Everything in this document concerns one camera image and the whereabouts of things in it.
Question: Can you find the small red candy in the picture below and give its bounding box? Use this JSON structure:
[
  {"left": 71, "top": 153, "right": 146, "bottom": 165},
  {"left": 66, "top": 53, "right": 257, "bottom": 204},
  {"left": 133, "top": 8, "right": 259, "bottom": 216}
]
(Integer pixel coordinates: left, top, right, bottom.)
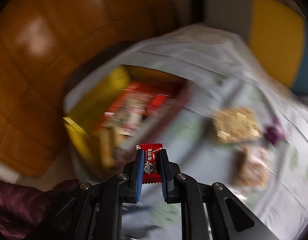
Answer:
[{"left": 136, "top": 143, "right": 163, "bottom": 184}]

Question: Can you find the large red dragon snack bag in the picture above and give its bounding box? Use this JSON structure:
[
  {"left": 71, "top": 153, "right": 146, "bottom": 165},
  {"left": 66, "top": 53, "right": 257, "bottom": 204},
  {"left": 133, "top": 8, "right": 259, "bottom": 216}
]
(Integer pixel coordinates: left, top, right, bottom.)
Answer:
[{"left": 95, "top": 81, "right": 185, "bottom": 136}]

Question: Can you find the golden crumb cake pack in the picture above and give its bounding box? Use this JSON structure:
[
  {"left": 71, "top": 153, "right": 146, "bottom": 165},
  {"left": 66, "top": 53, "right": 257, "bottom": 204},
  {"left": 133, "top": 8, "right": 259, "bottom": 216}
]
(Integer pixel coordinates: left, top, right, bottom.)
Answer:
[{"left": 234, "top": 146, "right": 269, "bottom": 190}]

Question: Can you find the purple candy wrapper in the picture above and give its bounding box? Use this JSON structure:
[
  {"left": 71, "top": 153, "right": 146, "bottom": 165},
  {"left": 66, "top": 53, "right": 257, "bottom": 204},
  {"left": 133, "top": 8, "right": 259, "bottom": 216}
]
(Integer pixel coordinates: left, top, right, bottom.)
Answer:
[{"left": 263, "top": 117, "right": 285, "bottom": 146}]

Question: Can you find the gold tin box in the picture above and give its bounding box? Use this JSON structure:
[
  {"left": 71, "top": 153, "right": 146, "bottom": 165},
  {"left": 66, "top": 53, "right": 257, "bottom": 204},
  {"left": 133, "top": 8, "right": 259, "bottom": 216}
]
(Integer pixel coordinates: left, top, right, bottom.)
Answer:
[{"left": 63, "top": 65, "right": 190, "bottom": 180}]

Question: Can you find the rice cracker block pack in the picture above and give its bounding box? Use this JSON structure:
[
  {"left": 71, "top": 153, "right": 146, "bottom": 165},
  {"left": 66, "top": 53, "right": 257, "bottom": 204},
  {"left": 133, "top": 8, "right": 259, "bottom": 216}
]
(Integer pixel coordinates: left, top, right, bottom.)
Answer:
[{"left": 213, "top": 107, "right": 263, "bottom": 144}]

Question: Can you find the white green-print tablecloth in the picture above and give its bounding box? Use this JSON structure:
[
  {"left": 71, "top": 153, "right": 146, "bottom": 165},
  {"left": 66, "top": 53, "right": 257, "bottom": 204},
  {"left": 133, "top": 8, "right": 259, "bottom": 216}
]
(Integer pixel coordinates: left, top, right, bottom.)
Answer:
[{"left": 63, "top": 24, "right": 308, "bottom": 239}]

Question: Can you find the wooden wardrobe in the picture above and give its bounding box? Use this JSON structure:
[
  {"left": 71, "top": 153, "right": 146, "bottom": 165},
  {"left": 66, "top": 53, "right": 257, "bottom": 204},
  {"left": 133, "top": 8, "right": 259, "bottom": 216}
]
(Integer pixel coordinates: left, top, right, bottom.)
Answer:
[{"left": 0, "top": 0, "right": 176, "bottom": 177}]

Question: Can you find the grey yellow blue chair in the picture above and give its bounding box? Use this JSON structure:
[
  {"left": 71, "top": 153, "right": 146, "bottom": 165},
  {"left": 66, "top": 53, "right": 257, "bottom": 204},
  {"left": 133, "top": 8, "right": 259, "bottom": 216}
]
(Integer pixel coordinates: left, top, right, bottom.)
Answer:
[{"left": 204, "top": 0, "right": 308, "bottom": 96}]

